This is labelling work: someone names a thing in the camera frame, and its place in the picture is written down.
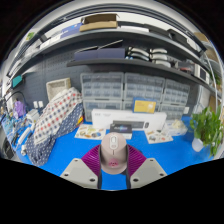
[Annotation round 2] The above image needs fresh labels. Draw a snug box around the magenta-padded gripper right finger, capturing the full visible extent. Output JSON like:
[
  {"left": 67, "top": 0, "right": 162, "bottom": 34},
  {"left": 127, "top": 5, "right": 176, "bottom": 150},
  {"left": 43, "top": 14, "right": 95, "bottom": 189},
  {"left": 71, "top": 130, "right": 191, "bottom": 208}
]
[{"left": 125, "top": 144, "right": 168, "bottom": 190}]

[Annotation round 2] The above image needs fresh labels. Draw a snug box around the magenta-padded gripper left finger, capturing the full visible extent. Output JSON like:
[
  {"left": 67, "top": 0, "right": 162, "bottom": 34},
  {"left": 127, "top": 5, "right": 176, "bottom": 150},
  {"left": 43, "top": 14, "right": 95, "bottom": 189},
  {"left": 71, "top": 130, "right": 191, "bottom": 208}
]
[{"left": 59, "top": 144, "right": 103, "bottom": 190}]

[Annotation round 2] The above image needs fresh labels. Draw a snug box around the pink computer mouse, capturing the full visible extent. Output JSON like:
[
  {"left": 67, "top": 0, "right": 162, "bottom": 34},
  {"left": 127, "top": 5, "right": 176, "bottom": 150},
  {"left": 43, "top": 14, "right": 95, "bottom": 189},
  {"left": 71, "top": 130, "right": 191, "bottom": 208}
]
[{"left": 99, "top": 132, "right": 129, "bottom": 175}]

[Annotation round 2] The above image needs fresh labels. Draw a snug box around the colourful sticker sheet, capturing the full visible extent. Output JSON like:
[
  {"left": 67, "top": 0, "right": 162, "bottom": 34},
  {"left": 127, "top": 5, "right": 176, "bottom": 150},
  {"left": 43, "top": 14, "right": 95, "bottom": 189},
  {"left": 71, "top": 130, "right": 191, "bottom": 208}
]
[
  {"left": 143, "top": 128, "right": 174, "bottom": 145},
  {"left": 74, "top": 124, "right": 107, "bottom": 141}
]

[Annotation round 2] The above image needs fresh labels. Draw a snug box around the white and blue tissue box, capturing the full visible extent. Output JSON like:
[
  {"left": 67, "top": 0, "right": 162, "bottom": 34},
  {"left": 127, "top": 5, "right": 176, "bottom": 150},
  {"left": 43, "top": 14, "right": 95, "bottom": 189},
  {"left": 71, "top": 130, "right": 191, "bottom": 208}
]
[{"left": 165, "top": 119, "right": 189, "bottom": 137}]

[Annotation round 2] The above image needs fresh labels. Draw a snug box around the small black box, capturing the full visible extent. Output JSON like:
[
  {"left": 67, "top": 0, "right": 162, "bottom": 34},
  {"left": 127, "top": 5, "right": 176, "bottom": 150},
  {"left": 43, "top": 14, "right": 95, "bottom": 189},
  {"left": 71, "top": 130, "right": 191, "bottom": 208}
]
[{"left": 109, "top": 123, "right": 133, "bottom": 140}]

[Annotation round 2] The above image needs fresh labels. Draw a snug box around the checked and dotted cloth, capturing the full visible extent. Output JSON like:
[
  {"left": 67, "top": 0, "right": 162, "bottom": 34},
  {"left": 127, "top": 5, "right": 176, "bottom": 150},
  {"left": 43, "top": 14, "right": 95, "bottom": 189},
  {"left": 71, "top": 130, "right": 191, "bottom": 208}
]
[{"left": 25, "top": 87, "right": 84, "bottom": 167}]

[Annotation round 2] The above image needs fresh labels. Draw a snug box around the long white keyboard box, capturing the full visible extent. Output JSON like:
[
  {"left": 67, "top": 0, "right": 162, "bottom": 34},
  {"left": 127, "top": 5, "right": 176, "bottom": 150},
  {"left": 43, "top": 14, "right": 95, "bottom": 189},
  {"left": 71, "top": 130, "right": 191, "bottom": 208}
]
[{"left": 91, "top": 108, "right": 168, "bottom": 132}]

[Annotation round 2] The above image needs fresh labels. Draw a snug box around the yellow box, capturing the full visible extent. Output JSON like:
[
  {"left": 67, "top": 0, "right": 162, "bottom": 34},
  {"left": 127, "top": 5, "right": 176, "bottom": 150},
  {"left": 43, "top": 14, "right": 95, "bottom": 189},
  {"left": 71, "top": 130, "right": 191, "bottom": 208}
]
[{"left": 133, "top": 97, "right": 157, "bottom": 114}]

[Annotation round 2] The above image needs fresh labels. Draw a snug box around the green potted plant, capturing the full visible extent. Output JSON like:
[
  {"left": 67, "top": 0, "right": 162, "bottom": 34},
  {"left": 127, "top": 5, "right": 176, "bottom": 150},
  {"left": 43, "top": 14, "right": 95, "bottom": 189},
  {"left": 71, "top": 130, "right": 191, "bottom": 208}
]
[{"left": 189, "top": 106, "right": 224, "bottom": 158}]

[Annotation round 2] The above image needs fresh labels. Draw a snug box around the small purple figure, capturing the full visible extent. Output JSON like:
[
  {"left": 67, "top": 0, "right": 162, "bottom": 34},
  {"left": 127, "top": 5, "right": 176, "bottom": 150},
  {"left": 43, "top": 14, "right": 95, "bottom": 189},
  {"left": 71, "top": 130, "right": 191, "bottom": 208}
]
[{"left": 13, "top": 100, "right": 27, "bottom": 119}]

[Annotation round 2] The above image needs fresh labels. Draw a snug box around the white woven basket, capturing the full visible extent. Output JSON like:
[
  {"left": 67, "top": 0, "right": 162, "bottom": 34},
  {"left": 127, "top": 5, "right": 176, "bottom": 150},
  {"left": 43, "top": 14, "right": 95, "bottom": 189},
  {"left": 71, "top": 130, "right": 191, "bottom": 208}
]
[{"left": 45, "top": 77, "right": 72, "bottom": 102}]

